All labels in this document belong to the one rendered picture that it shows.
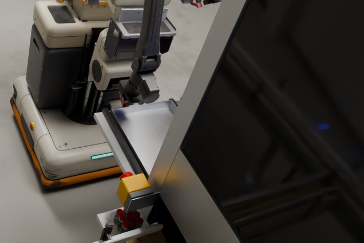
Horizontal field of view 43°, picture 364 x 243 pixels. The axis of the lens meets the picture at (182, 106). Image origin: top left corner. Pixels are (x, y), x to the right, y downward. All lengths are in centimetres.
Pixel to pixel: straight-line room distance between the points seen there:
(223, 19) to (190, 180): 42
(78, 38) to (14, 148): 79
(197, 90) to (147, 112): 69
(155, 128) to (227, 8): 81
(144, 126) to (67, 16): 81
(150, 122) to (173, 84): 170
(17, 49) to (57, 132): 108
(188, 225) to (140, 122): 58
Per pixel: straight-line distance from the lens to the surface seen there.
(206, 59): 104
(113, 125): 162
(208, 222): 115
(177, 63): 361
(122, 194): 132
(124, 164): 154
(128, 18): 189
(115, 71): 204
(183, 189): 121
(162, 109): 178
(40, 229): 240
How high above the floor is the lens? 203
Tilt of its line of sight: 39 degrees down
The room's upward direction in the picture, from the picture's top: 23 degrees clockwise
